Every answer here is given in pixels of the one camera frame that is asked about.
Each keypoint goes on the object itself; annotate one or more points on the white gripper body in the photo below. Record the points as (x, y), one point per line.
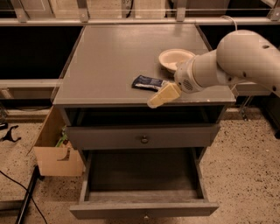
(184, 77)

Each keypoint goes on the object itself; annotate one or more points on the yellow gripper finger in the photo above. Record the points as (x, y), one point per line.
(167, 93)

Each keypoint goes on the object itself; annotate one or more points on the blue rxbar wrapper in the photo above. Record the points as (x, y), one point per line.
(148, 83)

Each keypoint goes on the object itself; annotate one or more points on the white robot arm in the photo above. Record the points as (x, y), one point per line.
(240, 56)

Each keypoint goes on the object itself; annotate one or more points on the grey upper drawer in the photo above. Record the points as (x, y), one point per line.
(129, 137)

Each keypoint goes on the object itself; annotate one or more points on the round upper drawer knob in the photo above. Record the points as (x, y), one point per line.
(144, 140)

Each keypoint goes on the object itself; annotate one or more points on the grey wooden drawer cabinet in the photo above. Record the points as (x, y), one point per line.
(96, 89)

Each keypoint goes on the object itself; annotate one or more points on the grey open lower drawer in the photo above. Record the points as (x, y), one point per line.
(142, 184)

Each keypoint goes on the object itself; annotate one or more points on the green item in box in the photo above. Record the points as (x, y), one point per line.
(63, 138)

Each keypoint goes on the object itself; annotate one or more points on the black metal floor bar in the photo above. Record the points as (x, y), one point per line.
(28, 196)

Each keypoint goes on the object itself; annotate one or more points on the black clamp tool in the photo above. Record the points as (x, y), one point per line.
(8, 135)

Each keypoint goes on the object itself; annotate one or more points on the metal railing frame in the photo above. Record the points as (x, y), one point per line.
(128, 12)

